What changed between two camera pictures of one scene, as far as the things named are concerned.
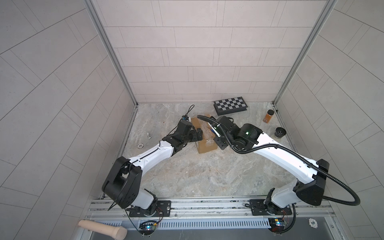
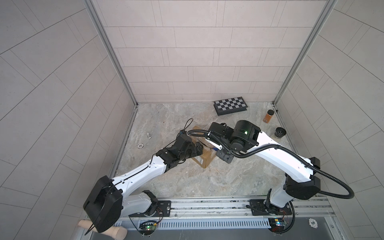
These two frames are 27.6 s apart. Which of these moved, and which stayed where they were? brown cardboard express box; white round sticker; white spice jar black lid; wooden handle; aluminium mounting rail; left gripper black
Moved: brown cardboard express box; left gripper black
Stayed: white spice jar black lid; aluminium mounting rail; white round sticker; wooden handle
